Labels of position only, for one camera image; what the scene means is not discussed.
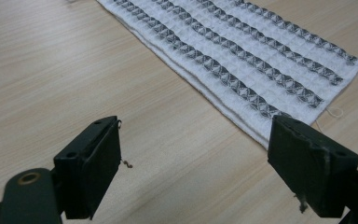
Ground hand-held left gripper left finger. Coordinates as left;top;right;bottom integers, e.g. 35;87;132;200
53;115;122;220

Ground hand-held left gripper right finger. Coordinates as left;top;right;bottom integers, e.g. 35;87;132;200
267;115;358;218

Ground white grey striped waffle towel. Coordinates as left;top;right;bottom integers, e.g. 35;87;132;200
95;0;358;151

